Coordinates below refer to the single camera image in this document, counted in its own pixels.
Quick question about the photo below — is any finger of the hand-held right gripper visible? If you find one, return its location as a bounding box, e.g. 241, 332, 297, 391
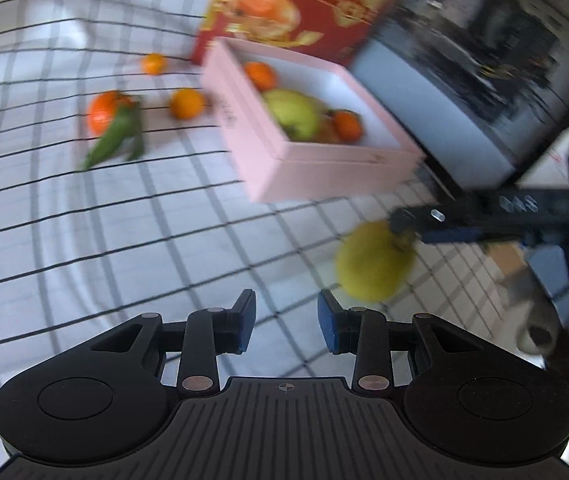
388, 190, 569, 247

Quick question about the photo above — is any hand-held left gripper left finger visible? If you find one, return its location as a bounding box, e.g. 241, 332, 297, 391
89, 289, 258, 396

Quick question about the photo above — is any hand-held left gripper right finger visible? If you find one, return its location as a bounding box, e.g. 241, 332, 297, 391
317, 289, 483, 396

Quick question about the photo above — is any yellow-green lemon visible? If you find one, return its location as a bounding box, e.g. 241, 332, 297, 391
334, 221, 417, 303

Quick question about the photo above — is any pink cardboard box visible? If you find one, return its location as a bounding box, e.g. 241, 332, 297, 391
199, 36, 426, 204

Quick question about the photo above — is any white paper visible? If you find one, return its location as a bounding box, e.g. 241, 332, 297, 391
517, 120, 569, 192

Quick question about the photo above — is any yellow-brown fruit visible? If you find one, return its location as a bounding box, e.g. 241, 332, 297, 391
311, 110, 342, 145

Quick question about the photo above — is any black computer monitor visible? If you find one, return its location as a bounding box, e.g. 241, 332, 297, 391
350, 0, 569, 187

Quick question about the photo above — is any white checked bed sheet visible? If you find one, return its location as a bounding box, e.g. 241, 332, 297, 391
0, 0, 565, 411

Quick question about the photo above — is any green pear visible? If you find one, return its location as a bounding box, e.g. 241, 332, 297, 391
263, 89, 321, 142

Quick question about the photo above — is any red printed gift box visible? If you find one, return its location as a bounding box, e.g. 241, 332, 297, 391
190, 0, 427, 67

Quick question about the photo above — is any orange mandarin with green leaves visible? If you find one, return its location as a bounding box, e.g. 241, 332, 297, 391
82, 89, 146, 171

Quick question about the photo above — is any small orange mandarin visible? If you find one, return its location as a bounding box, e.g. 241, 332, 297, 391
141, 53, 168, 76

